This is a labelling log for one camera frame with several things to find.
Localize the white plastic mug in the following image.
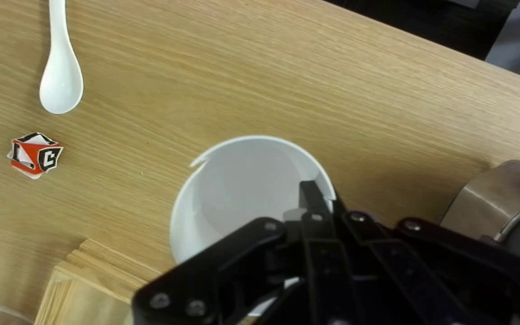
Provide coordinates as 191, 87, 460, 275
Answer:
169, 136, 336, 264

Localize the small wooden crate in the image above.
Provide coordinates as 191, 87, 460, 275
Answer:
34, 241, 159, 325

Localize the red and white cube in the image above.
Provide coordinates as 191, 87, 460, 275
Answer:
7, 132, 63, 181

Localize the steel and black dish rack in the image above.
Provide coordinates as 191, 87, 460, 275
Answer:
440, 161, 520, 257

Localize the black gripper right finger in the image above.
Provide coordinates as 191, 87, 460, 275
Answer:
299, 181, 520, 325

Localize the white plastic spoon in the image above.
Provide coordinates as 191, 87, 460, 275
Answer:
38, 0, 83, 114

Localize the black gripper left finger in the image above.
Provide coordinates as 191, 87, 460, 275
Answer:
132, 217, 299, 325

